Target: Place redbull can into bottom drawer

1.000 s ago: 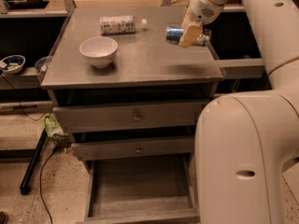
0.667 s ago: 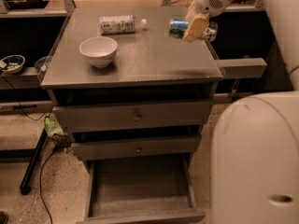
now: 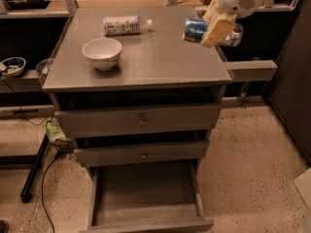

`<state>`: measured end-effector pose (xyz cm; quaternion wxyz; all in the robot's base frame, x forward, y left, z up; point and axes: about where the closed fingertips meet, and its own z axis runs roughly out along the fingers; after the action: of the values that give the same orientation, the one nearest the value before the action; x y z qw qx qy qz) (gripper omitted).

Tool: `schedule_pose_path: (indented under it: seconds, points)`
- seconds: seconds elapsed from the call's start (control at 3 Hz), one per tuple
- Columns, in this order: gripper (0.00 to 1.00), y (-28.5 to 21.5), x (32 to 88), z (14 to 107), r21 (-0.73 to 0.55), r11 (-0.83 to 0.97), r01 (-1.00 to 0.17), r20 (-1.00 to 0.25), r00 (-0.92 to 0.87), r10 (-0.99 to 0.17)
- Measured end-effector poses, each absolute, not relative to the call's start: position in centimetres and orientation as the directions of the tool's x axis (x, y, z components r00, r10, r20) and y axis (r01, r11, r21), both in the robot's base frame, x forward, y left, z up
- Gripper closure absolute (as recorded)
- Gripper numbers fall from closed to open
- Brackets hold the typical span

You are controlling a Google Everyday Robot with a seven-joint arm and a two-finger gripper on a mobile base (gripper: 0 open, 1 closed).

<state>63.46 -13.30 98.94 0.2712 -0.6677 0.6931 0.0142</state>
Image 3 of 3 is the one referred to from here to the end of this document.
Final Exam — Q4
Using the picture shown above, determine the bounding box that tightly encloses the white ceramic bowl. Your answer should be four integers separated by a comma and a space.
82, 38, 122, 70

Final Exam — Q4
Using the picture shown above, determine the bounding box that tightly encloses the grey middle drawer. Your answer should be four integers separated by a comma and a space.
74, 140, 209, 167

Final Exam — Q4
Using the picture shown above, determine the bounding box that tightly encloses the grey wooden drawer cabinet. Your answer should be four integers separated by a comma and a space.
42, 5, 234, 233

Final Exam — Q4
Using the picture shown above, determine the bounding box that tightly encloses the green snack bag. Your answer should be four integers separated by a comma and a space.
46, 120, 74, 153

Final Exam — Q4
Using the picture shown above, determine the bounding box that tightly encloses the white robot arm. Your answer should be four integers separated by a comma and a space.
200, 0, 268, 48

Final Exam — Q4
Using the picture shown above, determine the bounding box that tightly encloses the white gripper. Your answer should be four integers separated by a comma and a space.
200, 0, 273, 48

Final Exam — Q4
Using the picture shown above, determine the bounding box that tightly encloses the black floor cable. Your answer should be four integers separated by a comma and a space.
40, 150, 64, 233

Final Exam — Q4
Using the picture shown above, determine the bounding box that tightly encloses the grey side shelf beam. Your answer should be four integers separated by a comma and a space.
225, 60, 278, 83

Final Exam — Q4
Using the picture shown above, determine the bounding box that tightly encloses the grey top drawer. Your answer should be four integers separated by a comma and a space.
55, 103, 221, 138

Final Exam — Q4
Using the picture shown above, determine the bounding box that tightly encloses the black metal leg bar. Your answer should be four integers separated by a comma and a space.
20, 135, 49, 203

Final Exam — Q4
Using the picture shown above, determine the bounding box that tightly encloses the grey open bottom drawer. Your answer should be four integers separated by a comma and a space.
80, 160, 214, 233

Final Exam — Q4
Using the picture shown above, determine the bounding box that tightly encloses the blue silver redbull can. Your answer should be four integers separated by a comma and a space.
183, 17, 243, 47

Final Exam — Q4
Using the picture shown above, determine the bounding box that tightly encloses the clear plastic water bottle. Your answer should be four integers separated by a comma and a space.
103, 16, 153, 36

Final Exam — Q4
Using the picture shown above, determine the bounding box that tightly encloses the clear glass cup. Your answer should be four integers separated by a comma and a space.
35, 58, 53, 76

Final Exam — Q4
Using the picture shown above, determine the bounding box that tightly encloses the blue patterned small bowl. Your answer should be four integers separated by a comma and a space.
0, 57, 26, 77

